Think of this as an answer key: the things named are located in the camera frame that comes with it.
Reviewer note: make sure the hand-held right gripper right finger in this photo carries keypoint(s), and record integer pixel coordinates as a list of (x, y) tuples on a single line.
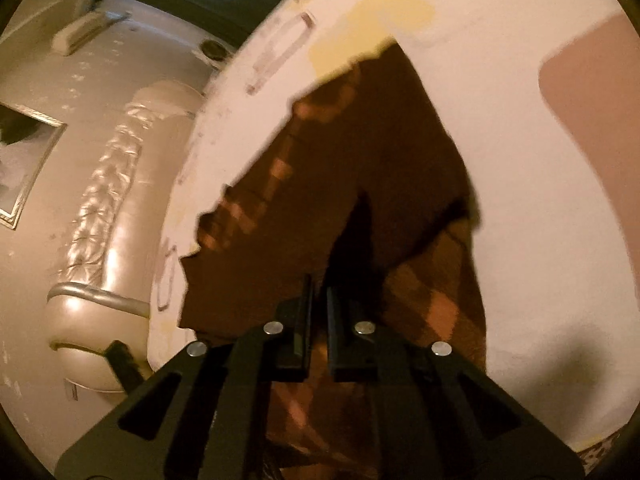
[(340, 332)]

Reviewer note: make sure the tufted beige headboard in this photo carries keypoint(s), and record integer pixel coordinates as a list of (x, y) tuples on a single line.
[(112, 220)]

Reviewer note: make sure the brown plaid garment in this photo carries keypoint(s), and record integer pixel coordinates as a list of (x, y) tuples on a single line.
[(350, 160)]

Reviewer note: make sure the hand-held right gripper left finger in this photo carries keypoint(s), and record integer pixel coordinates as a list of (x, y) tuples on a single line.
[(296, 330)]

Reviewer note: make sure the framed wall picture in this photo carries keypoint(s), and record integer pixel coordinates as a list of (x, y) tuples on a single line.
[(25, 160)]

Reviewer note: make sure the round dark fixture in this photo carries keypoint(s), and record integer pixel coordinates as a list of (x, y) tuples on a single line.
[(214, 50)]

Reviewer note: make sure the spotted brown cloth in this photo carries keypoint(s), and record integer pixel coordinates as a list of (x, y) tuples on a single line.
[(600, 455)]

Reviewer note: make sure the white printed bed sheet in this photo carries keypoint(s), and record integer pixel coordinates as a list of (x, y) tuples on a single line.
[(500, 135)]

